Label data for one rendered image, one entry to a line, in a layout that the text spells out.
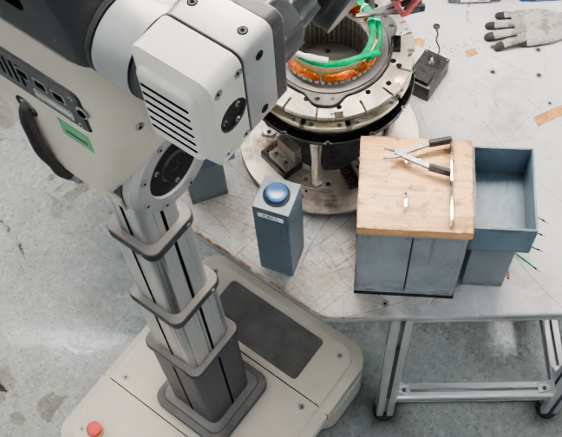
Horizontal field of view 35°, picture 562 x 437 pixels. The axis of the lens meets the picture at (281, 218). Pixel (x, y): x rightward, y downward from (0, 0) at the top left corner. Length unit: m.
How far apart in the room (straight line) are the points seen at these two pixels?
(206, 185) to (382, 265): 0.42
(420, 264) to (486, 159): 0.23
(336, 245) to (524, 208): 0.40
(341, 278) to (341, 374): 0.52
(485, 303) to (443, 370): 0.79
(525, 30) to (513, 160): 0.55
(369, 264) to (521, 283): 0.34
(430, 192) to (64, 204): 1.57
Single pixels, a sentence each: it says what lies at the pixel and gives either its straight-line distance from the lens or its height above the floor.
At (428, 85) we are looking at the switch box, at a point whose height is 0.83.
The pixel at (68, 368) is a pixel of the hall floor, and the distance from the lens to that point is 2.68.
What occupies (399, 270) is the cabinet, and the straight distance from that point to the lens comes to 1.71.
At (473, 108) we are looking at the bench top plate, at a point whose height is 0.78.
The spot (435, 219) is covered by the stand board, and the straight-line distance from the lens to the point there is 1.57.
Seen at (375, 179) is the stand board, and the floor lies 1.06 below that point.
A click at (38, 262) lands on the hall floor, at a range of 2.84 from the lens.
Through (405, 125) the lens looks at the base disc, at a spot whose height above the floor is 0.80.
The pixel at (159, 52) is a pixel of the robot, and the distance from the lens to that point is 0.78.
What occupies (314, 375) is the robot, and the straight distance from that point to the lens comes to 2.30.
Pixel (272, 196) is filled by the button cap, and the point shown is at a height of 1.04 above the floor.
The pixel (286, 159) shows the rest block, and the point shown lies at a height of 0.84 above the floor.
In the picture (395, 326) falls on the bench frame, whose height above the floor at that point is 0.69.
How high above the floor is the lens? 2.44
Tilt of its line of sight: 62 degrees down
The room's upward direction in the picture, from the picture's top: 5 degrees counter-clockwise
